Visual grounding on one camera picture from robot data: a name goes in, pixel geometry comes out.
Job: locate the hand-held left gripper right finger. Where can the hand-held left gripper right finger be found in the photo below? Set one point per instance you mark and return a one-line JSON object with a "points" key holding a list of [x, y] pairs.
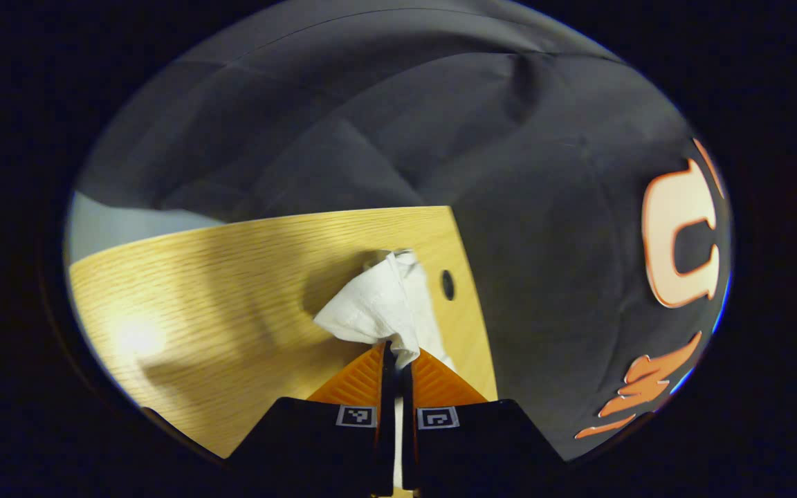
{"points": [[407, 394]]}

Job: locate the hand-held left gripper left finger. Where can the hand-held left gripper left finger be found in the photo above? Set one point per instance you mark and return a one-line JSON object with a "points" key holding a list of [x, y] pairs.
{"points": [[389, 394]]}

